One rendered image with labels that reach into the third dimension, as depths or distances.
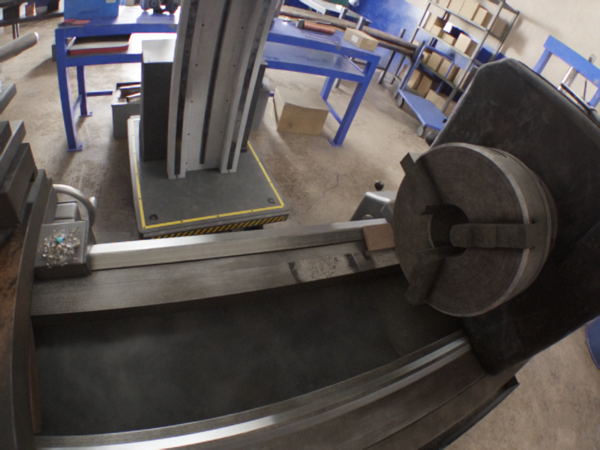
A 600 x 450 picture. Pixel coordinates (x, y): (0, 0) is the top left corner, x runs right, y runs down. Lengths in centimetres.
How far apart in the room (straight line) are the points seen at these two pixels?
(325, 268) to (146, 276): 35
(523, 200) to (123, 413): 69
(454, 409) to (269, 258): 48
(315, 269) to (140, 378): 40
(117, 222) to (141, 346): 121
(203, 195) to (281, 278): 91
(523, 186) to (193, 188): 131
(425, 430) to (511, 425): 155
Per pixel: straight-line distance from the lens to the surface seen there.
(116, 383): 64
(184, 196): 144
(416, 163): 48
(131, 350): 65
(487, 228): 39
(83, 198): 86
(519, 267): 41
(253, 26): 124
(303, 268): 62
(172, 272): 58
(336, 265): 66
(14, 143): 56
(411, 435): 61
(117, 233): 174
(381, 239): 74
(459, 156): 45
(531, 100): 63
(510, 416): 216
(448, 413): 67
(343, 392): 55
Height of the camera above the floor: 133
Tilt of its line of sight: 45 degrees down
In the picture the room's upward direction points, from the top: 24 degrees clockwise
